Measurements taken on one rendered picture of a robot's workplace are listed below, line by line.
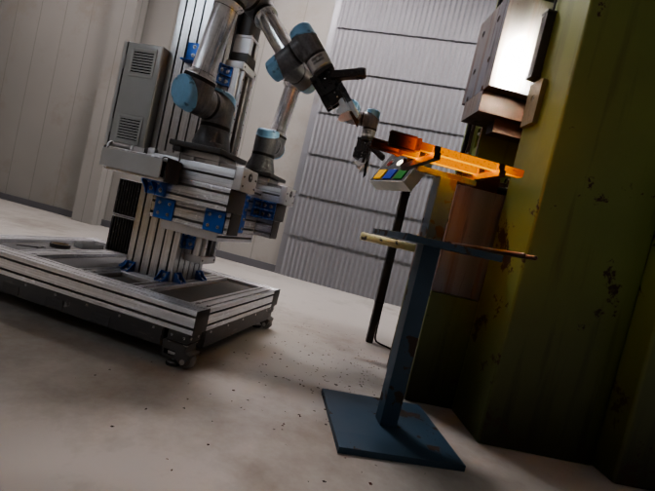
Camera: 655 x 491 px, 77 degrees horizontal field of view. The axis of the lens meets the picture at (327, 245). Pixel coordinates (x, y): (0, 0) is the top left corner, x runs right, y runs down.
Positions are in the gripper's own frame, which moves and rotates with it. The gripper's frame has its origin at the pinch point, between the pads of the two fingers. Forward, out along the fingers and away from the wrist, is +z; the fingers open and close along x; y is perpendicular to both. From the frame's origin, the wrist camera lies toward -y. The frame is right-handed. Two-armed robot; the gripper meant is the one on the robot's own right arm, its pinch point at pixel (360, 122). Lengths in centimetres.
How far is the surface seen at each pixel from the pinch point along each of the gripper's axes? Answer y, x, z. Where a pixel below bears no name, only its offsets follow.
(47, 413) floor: 108, 43, 28
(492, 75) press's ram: -62, -48, 5
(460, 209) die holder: -21, -33, 46
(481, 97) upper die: -55, -52, 10
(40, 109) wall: 310, -382, -284
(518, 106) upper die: -68, -54, 22
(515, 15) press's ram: -82, -50, -12
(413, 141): -9.7, 11.8, 14.9
